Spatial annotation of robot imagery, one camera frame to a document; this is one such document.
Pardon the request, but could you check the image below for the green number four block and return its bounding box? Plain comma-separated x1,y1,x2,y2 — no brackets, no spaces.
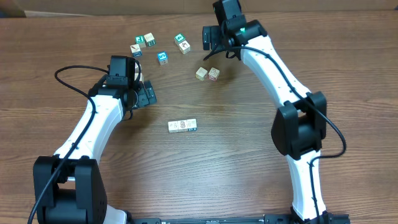
174,33,186,45

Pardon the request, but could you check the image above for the wooden block blue side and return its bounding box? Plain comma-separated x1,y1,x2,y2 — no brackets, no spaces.
130,44,142,57

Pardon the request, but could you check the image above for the wooden block yellow side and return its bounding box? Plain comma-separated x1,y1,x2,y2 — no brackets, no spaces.
195,67,208,81

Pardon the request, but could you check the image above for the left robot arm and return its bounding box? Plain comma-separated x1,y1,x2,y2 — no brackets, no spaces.
28,55,157,223

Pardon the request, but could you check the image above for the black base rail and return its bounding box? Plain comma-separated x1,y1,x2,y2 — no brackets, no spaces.
127,213,351,224

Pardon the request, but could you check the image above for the cardboard panel at back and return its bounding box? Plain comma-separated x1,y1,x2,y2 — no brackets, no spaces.
1,0,397,17

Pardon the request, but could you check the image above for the plain wooden picture block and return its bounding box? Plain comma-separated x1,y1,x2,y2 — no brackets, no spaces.
178,40,191,54

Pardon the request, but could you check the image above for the wooden block green side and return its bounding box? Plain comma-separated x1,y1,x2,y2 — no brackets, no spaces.
144,32,156,47

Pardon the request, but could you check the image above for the wooden block blue bottom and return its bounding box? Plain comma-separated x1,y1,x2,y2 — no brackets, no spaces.
187,119,197,131

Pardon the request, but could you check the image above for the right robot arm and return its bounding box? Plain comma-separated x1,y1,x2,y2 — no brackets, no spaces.
202,0,329,223

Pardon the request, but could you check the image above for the pineapple picture wooden block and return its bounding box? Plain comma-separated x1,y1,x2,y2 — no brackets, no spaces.
177,120,188,132

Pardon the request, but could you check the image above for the wooden block red side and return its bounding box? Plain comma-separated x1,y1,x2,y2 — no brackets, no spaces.
139,73,144,82

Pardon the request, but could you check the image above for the green letter block left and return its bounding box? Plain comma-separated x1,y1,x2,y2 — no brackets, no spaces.
135,35,146,48

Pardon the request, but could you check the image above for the blue number five block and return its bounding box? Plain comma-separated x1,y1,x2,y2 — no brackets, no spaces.
157,52,169,65

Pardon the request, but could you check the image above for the wooden block red edge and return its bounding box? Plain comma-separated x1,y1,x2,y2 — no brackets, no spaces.
208,67,220,82

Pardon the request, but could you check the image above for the wooden block red bottom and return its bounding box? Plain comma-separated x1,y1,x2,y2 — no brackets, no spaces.
168,121,178,133

